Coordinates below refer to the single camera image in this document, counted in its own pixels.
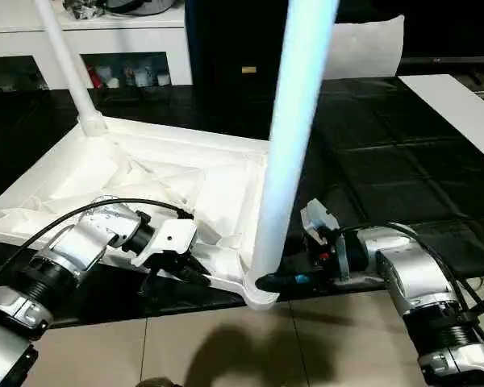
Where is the black table mat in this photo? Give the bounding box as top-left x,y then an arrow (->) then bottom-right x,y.
0,76 -> 484,327

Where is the white plastic table top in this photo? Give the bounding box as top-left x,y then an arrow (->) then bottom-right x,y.
0,116 -> 283,311

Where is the white pillow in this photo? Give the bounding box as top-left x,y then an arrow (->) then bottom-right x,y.
324,15 -> 405,80

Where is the dark low tv bench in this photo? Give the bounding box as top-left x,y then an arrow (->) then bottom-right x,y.
401,56 -> 484,96

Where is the white flat board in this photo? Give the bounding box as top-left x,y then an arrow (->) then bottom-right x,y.
398,74 -> 484,170

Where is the white glass-door cabinet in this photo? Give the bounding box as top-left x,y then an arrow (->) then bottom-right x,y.
0,0 -> 194,90

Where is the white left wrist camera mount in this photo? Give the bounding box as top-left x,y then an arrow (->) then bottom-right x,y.
129,217 -> 198,268

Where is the grey bag with black strap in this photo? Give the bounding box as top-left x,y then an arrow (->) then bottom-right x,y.
104,0 -> 178,16

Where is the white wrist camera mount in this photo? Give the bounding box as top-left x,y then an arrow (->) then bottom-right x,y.
300,198 -> 350,285
129,217 -> 198,268

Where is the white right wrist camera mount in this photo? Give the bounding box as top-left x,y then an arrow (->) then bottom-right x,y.
300,198 -> 350,285

